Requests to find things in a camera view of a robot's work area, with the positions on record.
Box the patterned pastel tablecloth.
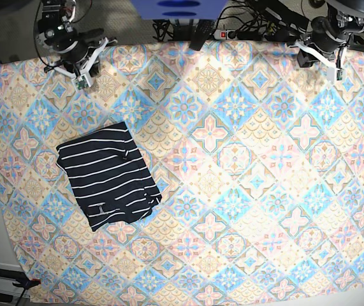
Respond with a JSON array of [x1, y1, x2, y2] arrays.
[[0, 42, 364, 305]]

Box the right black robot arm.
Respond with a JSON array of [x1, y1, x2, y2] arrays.
[[33, 1, 117, 80]]

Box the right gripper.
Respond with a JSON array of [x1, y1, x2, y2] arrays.
[[69, 28, 117, 75]]

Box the blue orange clamp bottom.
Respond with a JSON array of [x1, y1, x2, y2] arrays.
[[12, 278, 41, 298]]

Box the white labelled power strip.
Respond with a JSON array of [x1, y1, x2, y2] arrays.
[[210, 29, 277, 41]]

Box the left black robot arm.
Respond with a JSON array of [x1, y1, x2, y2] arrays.
[[254, 1, 364, 72]]

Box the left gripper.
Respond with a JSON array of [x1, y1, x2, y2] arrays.
[[296, 34, 319, 68]]

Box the tangled black cables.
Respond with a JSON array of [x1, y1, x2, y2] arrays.
[[151, 0, 300, 42]]

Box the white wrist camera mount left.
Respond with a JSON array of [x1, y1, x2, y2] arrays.
[[286, 41, 346, 82]]

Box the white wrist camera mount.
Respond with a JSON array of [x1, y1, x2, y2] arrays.
[[44, 37, 110, 91], [286, 41, 346, 82]]

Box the blue box overhead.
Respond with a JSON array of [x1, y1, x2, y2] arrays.
[[131, 0, 227, 20]]

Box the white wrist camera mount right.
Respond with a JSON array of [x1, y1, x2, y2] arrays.
[[44, 37, 110, 91]]

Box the navy white striped T-shirt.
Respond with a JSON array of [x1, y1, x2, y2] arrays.
[[56, 122, 162, 231]]

